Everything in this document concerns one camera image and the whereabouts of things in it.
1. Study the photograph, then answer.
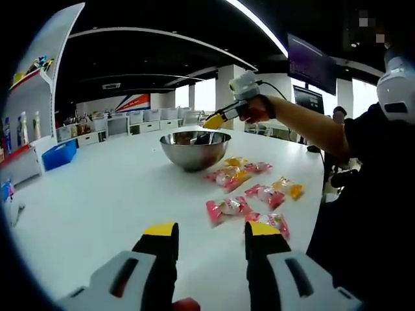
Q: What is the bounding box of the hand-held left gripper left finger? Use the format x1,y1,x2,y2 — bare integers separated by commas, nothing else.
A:
56,221,180,311

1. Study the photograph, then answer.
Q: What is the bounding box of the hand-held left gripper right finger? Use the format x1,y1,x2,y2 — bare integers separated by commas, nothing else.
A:
244,221,363,311

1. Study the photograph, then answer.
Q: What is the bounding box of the silver metal bowl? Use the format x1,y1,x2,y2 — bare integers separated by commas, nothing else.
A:
158,130,233,172

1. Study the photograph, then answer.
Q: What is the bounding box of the group of marshmallow packets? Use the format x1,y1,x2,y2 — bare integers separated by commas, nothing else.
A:
204,156,305,240

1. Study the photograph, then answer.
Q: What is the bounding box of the person's right hand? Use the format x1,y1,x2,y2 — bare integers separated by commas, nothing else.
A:
239,95,277,124

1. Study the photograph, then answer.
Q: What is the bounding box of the person's left hand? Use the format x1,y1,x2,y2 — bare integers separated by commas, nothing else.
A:
171,296,199,311

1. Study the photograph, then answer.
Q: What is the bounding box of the ceiling light strip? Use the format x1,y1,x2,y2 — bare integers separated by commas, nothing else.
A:
226,0,289,59

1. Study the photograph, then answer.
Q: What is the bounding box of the dark desk monitor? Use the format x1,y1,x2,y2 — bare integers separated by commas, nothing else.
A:
293,84,325,114

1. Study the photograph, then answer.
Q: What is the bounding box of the row of white storage bins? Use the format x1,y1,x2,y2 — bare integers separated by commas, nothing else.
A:
92,108,195,126

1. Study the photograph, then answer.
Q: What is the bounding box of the row of white low cabinets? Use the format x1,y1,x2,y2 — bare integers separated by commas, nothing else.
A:
56,116,202,146

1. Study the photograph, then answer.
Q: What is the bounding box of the person in black shirt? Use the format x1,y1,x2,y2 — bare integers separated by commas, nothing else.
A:
306,103,415,311

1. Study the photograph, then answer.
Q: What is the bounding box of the blue plastic tray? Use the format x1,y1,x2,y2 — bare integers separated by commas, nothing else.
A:
41,139,78,172

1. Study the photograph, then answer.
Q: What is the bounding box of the white chest-worn device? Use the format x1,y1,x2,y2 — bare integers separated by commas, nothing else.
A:
375,48,415,124

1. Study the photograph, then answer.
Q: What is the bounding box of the blue pink tissue pack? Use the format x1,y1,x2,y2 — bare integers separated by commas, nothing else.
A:
0,177,16,202

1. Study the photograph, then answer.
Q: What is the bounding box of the cream drink bottle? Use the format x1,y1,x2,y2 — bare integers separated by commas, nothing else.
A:
32,111,42,140
18,111,29,145

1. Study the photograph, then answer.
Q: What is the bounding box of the white display shelf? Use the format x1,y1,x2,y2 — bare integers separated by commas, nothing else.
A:
0,2,86,187

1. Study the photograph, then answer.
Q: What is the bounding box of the row of snack bags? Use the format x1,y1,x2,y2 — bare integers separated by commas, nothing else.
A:
12,55,55,84

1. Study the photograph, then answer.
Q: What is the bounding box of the blue drink bottle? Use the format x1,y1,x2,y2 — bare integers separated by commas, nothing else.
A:
3,117,14,155

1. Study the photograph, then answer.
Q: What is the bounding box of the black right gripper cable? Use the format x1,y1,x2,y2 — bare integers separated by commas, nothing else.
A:
257,80,292,103

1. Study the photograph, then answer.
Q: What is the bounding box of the person's right wrist strap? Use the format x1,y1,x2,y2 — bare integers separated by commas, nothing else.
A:
264,95,277,120

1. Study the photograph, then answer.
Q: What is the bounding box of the large dark wall screen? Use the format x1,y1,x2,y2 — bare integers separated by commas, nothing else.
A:
287,32,337,96

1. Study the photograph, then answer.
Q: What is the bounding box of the blue orange wall banner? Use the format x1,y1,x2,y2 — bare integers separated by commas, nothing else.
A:
115,93,152,113

